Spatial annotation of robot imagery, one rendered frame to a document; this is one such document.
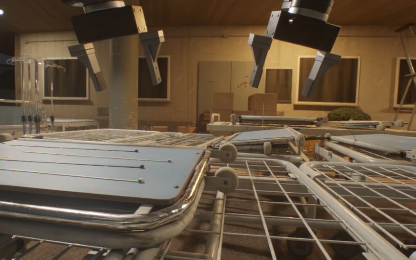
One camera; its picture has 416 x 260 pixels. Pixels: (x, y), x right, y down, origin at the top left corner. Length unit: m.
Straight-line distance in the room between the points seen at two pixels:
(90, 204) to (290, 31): 0.48
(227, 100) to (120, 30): 3.51
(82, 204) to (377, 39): 7.68
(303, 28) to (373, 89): 7.03
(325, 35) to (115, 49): 4.67
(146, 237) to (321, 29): 0.47
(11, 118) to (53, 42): 6.33
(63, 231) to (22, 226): 0.07
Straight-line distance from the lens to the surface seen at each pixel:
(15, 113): 2.88
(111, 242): 0.34
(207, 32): 6.84
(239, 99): 6.33
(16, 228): 0.43
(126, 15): 0.46
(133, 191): 0.40
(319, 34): 0.50
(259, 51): 0.47
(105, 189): 0.42
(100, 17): 0.49
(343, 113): 5.83
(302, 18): 0.47
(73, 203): 0.45
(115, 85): 4.83
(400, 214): 2.16
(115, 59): 4.93
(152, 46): 0.47
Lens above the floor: 0.69
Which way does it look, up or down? 4 degrees down
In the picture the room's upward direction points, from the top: 2 degrees clockwise
